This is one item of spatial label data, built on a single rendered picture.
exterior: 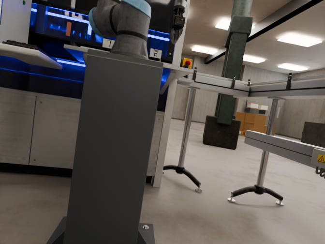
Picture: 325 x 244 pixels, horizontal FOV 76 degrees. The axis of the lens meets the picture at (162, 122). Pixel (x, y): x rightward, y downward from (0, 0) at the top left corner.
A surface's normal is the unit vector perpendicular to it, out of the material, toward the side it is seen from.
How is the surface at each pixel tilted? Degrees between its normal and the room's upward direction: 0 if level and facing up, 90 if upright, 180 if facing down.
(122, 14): 90
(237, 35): 89
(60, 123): 90
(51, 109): 90
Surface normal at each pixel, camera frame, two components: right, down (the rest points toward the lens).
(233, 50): -0.18, 0.03
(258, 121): 0.15, 0.10
